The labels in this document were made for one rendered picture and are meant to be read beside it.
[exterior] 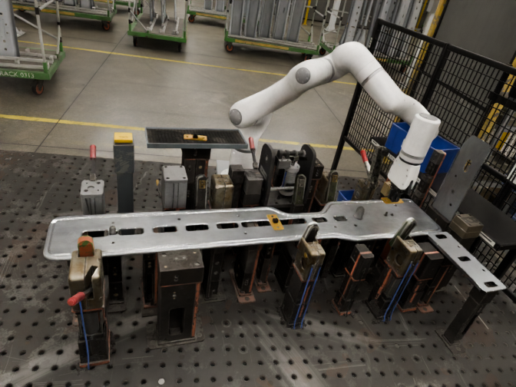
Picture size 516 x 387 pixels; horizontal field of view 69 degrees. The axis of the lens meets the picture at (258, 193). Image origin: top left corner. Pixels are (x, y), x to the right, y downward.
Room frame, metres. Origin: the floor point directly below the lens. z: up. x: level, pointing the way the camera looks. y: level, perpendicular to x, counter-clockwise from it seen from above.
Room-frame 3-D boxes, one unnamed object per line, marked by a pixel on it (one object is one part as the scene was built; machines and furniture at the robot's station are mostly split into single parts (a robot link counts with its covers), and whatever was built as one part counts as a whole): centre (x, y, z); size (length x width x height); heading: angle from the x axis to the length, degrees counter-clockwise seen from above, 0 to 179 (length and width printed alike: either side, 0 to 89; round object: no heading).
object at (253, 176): (1.23, 0.03, 0.89); 0.13 x 0.11 x 0.38; 23
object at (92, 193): (0.99, 0.53, 0.88); 0.11 x 0.10 x 0.36; 23
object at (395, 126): (1.79, -0.75, 1.10); 0.30 x 0.17 x 0.13; 30
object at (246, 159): (1.65, 0.11, 0.89); 0.19 x 0.19 x 0.18
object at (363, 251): (1.01, -0.40, 0.84); 0.11 x 0.08 x 0.29; 23
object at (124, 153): (1.18, 0.50, 0.92); 0.08 x 0.08 x 0.44; 23
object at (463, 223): (1.24, -0.81, 0.88); 0.08 x 0.08 x 0.36; 23
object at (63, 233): (1.05, -0.06, 1.00); 1.38 x 0.22 x 0.02; 113
